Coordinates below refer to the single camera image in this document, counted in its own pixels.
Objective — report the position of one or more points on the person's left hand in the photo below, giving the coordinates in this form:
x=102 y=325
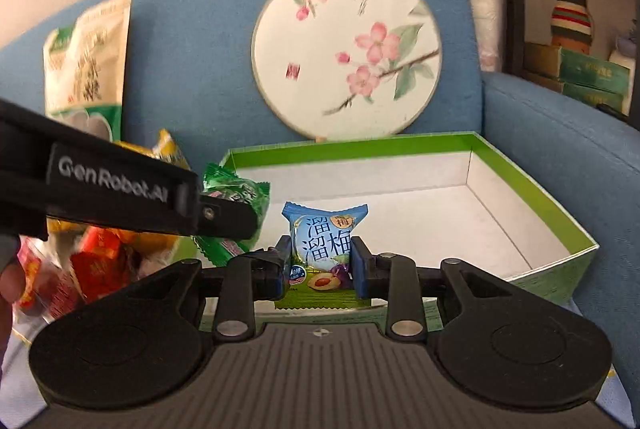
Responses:
x=12 y=285

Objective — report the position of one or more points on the beige grain snack bag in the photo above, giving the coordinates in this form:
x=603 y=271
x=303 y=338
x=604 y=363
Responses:
x=84 y=70

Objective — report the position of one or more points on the striped vase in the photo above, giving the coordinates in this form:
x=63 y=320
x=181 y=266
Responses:
x=572 y=26

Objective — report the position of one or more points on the blue plum candy packet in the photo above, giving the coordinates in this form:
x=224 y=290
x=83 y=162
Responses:
x=320 y=273

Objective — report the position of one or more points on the red snack packets pile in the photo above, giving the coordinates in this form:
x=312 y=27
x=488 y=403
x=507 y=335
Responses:
x=79 y=264

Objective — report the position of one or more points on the blue sofa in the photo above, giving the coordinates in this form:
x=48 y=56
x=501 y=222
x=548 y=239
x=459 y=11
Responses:
x=188 y=70

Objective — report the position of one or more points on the green snack packet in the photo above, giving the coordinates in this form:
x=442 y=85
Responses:
x=224 y=183

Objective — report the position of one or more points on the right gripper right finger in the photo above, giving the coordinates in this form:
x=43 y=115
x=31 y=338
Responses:
x=492 y=339

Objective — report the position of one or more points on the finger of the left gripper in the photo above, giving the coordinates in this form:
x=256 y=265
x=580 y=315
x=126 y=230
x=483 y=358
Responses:
x=222 y=218

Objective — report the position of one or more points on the green cardboard box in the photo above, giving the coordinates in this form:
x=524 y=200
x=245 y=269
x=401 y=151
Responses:
x=430 y=197

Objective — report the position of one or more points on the yellow snack bag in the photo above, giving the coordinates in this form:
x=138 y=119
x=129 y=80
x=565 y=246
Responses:
x=166 y=149

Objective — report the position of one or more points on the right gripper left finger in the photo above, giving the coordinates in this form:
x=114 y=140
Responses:
x=150 y=339

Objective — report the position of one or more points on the green boxes on shelf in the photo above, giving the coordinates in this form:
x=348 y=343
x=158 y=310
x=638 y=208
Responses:
x=577 y=75

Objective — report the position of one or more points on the round floral fan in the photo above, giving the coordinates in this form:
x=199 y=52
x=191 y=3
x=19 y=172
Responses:
x=342 y=70

